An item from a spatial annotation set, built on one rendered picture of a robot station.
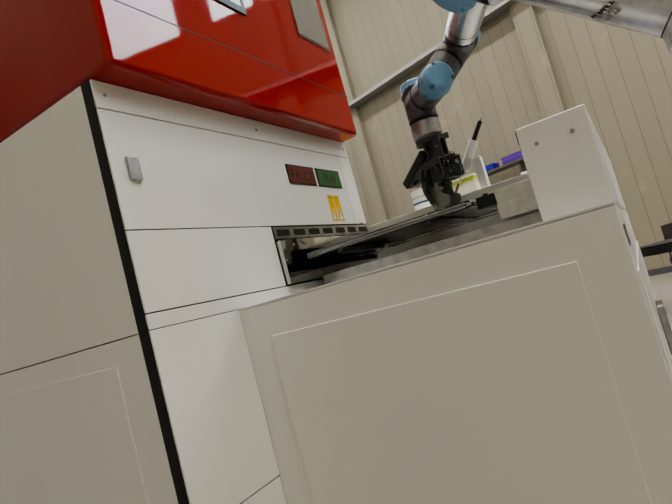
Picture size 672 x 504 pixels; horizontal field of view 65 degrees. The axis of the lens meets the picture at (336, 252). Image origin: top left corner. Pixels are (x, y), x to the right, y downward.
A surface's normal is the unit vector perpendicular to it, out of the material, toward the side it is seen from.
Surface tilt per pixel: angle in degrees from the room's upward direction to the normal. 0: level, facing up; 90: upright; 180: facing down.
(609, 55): 90
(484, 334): 90
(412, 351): 90
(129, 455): 90
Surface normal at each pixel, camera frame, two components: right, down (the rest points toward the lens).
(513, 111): -0.72, 0.14
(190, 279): 0.83, -0.27
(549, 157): -0.50, 0.06
